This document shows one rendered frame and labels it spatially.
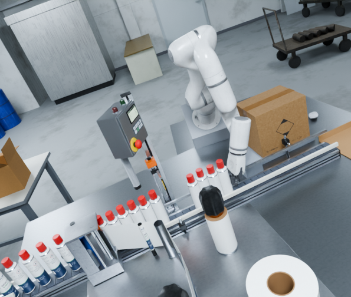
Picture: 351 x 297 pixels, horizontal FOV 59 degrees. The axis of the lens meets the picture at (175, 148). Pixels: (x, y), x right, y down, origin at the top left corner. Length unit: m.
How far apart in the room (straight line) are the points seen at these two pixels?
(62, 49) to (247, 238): 7.09
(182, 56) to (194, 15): 7.80
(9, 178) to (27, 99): 6.32
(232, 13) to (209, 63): 8.22
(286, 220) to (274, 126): 0.54
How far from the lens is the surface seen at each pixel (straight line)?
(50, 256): 1.51
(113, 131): 1.25
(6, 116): 8.13
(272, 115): 1.70
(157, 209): 1.42
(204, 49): 1.28
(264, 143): 1.74
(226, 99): 1.31
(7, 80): 8.99
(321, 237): 1.38
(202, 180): 1.42
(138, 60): 7.09
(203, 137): 2.04
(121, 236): 1.39
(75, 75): 8.03
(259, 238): 1.32
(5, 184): 2.82
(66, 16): 7.81
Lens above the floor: 1.87
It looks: 28 degrees down
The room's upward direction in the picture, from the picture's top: 20 degrees counter-clockwise
